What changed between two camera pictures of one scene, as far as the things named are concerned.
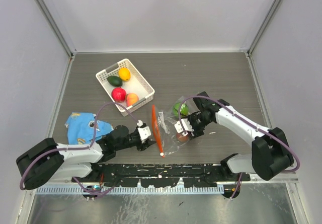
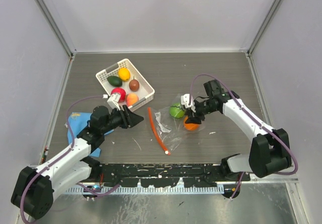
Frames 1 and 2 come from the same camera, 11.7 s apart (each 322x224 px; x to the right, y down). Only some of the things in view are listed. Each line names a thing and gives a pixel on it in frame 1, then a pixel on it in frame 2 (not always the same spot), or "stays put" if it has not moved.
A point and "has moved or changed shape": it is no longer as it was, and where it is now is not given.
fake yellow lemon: [124, 73] stays put
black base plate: [162, 174] stays put
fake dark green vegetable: [115, 81] stays put
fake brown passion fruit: [181, 138] -> [134, 84]
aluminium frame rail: [283, 177] stays put
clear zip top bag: [164, 121] has moved or changed shape
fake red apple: [118, 94] stays put
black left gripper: [142, 146] -> [129, 119]
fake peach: [131, 99] stays put
